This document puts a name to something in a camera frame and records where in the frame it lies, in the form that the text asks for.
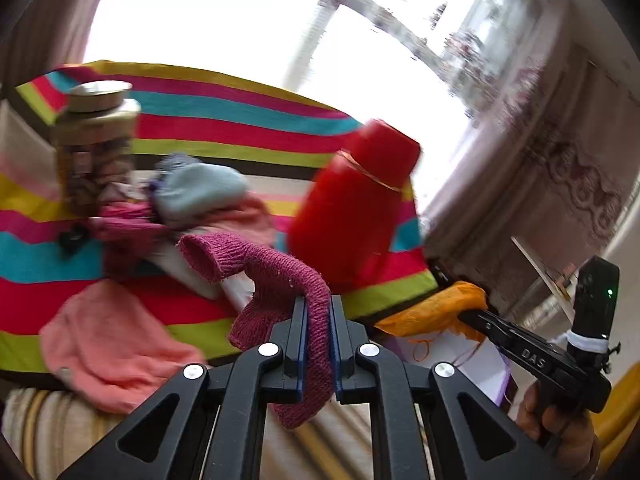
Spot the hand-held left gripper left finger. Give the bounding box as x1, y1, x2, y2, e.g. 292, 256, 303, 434
57, 296, 307, 480

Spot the salmon pink fleece cloth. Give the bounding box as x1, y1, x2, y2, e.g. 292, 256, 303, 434
207, 195, 278, 248

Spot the light blue knit hat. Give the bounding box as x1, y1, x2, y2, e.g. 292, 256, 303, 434
152, 162, 249, 226

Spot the magenta knit cloth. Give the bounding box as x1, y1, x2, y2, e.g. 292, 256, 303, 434
178, 232, 335, 430

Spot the person's right hand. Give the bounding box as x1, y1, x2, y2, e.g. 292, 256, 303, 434
516, 382, 601, 480

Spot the large salmon pink cloth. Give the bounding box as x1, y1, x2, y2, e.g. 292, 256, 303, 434
39, 280, 208, 415

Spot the clear jar with metal lid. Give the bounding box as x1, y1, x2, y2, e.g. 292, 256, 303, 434
50, 81, 142, 218

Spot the orange cloth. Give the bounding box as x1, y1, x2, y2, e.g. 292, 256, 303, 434
375, 281, 489, 343

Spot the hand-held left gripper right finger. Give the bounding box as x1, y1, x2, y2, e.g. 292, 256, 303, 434
330, 295, 576, 480

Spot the colourful striped blanket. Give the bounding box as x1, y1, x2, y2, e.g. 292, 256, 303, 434
0, 60, 441, 376

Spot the purple knitted sock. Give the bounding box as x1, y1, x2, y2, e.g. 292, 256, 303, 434
148, 152, 201, 196

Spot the window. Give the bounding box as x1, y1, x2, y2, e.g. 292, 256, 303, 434
82, 0, 551, 211

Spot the red thermos bottle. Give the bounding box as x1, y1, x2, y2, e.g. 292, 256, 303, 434
287, 119, 422, 293

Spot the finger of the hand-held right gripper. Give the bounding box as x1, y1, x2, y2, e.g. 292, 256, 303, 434
457, 307, 507, 348

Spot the yellow object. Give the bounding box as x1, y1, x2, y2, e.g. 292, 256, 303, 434
594, 375, 640, 463

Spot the white and purple bag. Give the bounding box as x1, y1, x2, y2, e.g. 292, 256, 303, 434
385, 332, 513, 407

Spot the patterned beige curtain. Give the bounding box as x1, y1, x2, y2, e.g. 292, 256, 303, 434
422, 0, 640, 311

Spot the dark pink cloth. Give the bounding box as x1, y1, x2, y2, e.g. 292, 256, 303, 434
89, 202, 173, 281

